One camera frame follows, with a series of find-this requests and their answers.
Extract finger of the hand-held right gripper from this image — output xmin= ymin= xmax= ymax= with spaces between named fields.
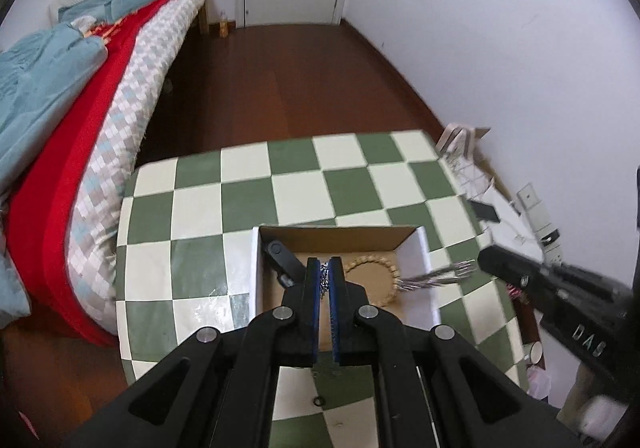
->
xmin=476 ymin=245 xmax=548 ymax=311

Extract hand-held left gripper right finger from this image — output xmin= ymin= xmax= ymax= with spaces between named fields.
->
xmin=329 ymin=256 xmax=582 ymax=448

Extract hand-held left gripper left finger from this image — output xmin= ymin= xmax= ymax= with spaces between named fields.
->
xmin=64 ymin=257 xmax=321 ymax=448

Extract silver chain necklace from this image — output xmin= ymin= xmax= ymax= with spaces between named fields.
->
xmin=318 ymin=259 xmax=332 ymax=301

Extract cardboard box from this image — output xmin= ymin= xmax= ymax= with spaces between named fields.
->
xmin=248 ymin=225 xmax=442 ymax=345

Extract silver forks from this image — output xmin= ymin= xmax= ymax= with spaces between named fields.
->
xmin=396 ymin=260 xmax=477 ymax=292

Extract person's right forearm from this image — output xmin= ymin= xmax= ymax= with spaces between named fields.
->
xmin=556 ymin=362 xmax=632 ymax=443

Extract black hair clip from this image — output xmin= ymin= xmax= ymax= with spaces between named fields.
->
xmin=264 ymin=240 xmax=307 ymax=288

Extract white power strip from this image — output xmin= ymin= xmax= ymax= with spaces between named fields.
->
xmin=515 ymin=182 xmax=565 ymax=265

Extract green white checkered tablecloth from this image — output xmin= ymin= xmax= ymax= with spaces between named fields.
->
xmin=114 ymin=129 xmax=532 ymax=448

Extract grey white checkered mattress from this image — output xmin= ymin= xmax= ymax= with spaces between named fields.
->
xmin=66 ymin=0 xmax=210 ymax=338

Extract bed with red blanket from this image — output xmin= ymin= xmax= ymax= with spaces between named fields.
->
xmin=4 ymin=0 xmax=202 ymax=349

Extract wooden bead bracelet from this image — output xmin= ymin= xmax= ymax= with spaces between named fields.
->
xmin=342 ymin=255 xmax=405 ymax=310

